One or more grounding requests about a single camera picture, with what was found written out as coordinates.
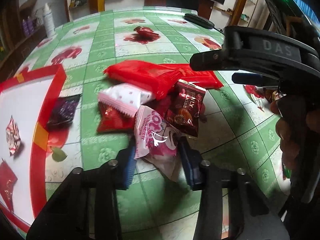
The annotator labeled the long red snack pack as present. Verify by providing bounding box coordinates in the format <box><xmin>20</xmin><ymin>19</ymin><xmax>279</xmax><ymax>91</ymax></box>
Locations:
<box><xmin>161</xmin><ymin>63</ymin><xmax>223</xmax><ymax>89</ymax></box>
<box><xmin>104</xmin><ymin>60</ymin><xmax>183</xmax><ymax>100</ymax></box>

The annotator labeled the dark purple snack packet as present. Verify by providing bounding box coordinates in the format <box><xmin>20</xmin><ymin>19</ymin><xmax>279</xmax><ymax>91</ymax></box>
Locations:
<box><xmin>47</xmin><ymin>94</ymin><xmax>81</xmax><ymax>129</ymax></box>

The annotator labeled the person's right hand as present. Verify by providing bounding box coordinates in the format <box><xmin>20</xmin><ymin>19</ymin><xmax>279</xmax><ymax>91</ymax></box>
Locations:
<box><xmin>271</xmin><ymin>95</ymin><xmax>319</xmax><ymax>172</ymax></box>

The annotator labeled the black remote control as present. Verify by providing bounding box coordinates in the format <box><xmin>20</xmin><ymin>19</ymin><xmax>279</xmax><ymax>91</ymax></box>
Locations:
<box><xmin>183</xmin><ymin>13</ymin><xmax>215</xmax><ymax>29</ymax></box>

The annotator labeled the shiny red snack packet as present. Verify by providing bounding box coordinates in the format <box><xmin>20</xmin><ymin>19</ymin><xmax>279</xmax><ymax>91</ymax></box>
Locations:
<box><xmin>97</xmin><ymin>102</ymin><xmax>135</xmax><ymax>133</ymax></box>

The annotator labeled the dark red honey snack packet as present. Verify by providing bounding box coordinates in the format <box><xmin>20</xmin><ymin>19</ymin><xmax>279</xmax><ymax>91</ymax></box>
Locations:
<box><xmin>165</xmin><ymin>79</ymin><xmax>206</xmax><ymax>137</ymax></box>

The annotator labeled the green fruit pattern tablecloth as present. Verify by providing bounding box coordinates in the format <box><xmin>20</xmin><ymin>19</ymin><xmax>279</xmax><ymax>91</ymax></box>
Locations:
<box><xmin>21</xmin><ymin>8</ymin><xmax>290</xmax><ymax>239</ymax></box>

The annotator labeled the white pink dotted snack packet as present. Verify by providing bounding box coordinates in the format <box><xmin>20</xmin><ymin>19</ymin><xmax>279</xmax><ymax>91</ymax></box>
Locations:
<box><xmin>98</xmin><ymin>83</ymin><xmax>155</xmax><ymax>117</ymax></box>

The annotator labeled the red white patterned candy packet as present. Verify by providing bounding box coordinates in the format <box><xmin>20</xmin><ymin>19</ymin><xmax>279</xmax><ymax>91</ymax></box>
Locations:
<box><xmin>6</xmin><ymin>116</ymin><xmax>21</xmax><ymax>156</ymax></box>

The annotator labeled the red shallow cardboard box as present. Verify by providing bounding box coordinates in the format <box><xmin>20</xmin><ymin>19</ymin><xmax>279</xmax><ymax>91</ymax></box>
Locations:
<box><xmin>1</xmin><ymin>64</ymin><xmax>66</xmax><ymax>232</ymax></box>

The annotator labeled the red foil packet in box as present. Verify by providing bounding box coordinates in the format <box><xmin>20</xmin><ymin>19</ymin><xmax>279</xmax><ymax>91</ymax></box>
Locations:
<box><xmin>0</xmin><ymin>160</ymin><xmax>17</xmax><ymax>212</ymax></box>

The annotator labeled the white spray bottle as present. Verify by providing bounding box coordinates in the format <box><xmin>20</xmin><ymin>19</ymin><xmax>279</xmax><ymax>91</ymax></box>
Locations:
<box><xmin>43</xmin><ymin>3</ymin><xmax>55</xmax><ymax>38</ymax></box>

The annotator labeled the purple bottle left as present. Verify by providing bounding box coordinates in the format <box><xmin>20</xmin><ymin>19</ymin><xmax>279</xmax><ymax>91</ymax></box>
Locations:
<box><xmin>22</xmin><ymin>20</ymin><xmax>30</xmax><ymax>37</ymax></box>

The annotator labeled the purple bottle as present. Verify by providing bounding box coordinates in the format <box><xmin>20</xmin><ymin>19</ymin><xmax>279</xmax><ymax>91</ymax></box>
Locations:
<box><xmin>27</xmin><ymin>16</ymin><xmax>34</xmax><ymax>34</ymax></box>
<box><xmin>22</xmin><ymin>20</ymin><xmax>30</xmax><ymax>37</ymax></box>

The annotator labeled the purple bottle right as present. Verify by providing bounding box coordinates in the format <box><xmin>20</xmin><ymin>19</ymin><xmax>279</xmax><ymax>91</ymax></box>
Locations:
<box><xmin>27</xmin><ymin>16</ymin><xmax>34</xmax><ymax>34</ymax></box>

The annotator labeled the dark wooden cabinet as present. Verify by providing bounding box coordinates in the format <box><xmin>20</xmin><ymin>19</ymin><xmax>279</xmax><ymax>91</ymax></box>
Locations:
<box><xmin>1</xmin><ymin>0</ymin><xmax>46</xmax><ymax>82</ymax></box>

